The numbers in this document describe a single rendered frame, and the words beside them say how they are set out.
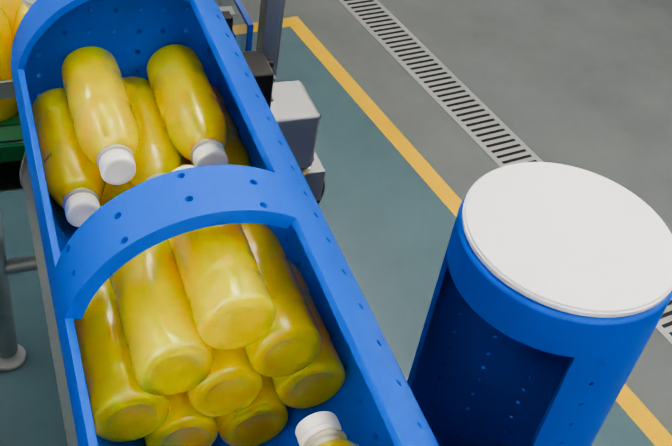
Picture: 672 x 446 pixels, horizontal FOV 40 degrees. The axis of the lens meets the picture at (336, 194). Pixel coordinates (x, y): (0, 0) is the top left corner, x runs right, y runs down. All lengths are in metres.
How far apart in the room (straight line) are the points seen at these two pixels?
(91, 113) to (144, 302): 0.29
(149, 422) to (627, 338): 0.58
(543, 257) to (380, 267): 1.45
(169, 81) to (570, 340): 0.57
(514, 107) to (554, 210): 2.13
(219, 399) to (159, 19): 0.54
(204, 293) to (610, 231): 0.59
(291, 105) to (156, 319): 0.82
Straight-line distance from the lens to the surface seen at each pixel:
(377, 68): 3.36
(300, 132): 1.59
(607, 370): 1.20
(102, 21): 1.21
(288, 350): 0.87
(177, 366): 0.84
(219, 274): 0.81
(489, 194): 1.21
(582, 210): 1.24
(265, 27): 1.80
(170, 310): 0.84
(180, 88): 1.12
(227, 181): 0.84
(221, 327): 0.82
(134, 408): 0.88
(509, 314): 1.12
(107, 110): 1.07
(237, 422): 0.93
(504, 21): 3.85
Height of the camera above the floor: 1.78
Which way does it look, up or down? 40 degrees down
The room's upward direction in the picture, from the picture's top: 10 degrees clockwise
